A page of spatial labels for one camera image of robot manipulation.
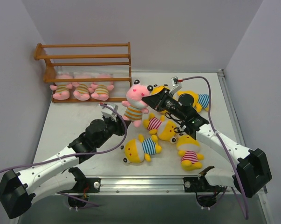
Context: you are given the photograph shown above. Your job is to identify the pink plush blue stripes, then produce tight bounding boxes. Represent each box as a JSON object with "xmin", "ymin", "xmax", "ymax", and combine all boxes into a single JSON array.
[{"xmin": 122, "ymin": 79, "xmax": 154, "ymax": 127}]

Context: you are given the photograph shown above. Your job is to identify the wooden three-tier shelf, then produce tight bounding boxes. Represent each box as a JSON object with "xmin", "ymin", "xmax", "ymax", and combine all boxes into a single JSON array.
[{"xmin": 34, "ymin": 42, "xmax": 132, "ymax": 103}]

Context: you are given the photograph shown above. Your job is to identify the pink plush face-down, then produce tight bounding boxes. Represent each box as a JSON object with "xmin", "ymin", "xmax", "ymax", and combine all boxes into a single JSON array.
[{"xmin": 72, "ymin": 81, "xmax": 93, "ymax": 101}]

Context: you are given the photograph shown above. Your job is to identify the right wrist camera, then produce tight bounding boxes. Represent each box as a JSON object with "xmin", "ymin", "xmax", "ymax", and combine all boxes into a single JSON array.
[{"xmin": 169, "ymin": 77, "xmax": 183, "ymax": 95}]

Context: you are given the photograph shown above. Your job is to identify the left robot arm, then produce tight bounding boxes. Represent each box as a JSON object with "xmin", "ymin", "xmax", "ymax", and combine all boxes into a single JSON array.
[{"xmin": 0, "ymin": 116, "xmax": 130, "ymax": 219}]

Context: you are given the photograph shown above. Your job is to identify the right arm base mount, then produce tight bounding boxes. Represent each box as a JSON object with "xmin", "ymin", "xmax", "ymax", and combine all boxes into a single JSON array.
[{"xmin": 183, "ymin": 177, "xmax": 201, "ymax": 193}]

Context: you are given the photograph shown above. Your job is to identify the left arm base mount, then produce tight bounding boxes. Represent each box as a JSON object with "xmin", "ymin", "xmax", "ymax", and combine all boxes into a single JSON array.
[{"xmin": 82, "ymin": 177, "xmax": 101, "ymax": 193}]

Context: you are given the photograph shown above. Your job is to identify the yellow plush red stripes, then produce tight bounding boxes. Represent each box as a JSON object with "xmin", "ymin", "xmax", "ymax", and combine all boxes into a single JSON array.
[
  {"xmin": 143, "ymin": 113, "xmax": 178, "ymax": 144},
  {"xmin": 176, "ymin": 133, "xmax": 204, "ymax": 171},
  {"xmin": 151, "ymin": 84, "xmax": 169, "ymax": 95}
]

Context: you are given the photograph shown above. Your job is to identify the yellow plush blue stripes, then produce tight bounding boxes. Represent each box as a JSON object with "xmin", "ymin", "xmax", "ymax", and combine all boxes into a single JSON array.
[{"xmin": 120, "ymin": 134, "xmax": 162, "ymax": 164}]

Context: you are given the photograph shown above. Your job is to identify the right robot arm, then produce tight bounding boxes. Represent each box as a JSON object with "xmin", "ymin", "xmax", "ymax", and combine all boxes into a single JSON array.
[{"xmin": 142, "ymin": 89, "xmax": 272, "ymax": 198}]

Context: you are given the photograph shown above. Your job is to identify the aluminium front rail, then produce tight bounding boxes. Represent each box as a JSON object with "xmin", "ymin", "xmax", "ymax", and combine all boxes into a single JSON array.
[{"xmin": 58, "ymin": 175, "xmax": 268, "ymax": 194}]

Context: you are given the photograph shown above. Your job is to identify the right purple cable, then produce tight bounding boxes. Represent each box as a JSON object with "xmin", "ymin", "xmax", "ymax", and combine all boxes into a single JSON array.
[{"xmin": 177, "ymin": 76, "xmax": 250, "ymax": 220}]

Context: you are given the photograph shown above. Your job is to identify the aluminium rail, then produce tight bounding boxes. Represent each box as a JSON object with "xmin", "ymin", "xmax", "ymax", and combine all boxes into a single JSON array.
[
  {"xmin": 58, "ymin": 175, "xmax": 268, "ymax": 194},
  {"xmin": 217, "ymin": 70, "xmax": 246, "ymax": 146}
]

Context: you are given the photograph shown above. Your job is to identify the yellow plush red stripes top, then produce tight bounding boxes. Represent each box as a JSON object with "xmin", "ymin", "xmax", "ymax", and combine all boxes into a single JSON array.
[{"xmin": 151, "ymin": 84, "xmax": 169, "ymax": 95}]

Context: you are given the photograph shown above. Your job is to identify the yellow plush red stripes front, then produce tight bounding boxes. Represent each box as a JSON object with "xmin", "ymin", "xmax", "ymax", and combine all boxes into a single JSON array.
[{"xmin": 176, "ymin": 133, "xmax": 204, "ymax": 171}]

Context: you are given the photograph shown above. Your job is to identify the aluminium right rail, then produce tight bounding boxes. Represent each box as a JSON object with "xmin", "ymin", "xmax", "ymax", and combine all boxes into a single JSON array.
[{"xmin": 217, "ymin": 70, "xmax": 246, "ymax": 146}]

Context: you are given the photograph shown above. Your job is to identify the yellow plush under pile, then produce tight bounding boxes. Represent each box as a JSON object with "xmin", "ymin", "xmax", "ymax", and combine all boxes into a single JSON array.
[{"xmin": 177, "ymin": 91, "xmax": 210, "ymax": 112}]

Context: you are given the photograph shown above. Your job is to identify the pink plush orange stripes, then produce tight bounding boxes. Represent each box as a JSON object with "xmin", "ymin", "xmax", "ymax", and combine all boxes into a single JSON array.
[
  {"xmin": 49, "ymin": 73, "xmax": 73, "ymax": 100},
  {"xmin": 90, "ymin": 81, "xmax": 114, "ymax": 101}
]

